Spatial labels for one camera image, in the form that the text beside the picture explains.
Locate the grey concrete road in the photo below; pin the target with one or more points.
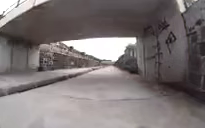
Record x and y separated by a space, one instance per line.
106 100

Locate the concrete bridge with graffiti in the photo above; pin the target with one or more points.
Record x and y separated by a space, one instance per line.
90 20

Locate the dark kerb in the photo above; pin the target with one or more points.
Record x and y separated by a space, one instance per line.
23 87

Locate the raised grey concrete pavement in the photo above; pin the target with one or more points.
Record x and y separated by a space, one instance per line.
20 80

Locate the dark overgrown wall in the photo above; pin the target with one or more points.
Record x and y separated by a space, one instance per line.
128 63

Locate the stone wall with pale pattern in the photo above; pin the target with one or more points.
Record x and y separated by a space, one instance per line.
68 60

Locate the dark wall with pale frames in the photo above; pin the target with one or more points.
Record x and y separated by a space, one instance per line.
200 50

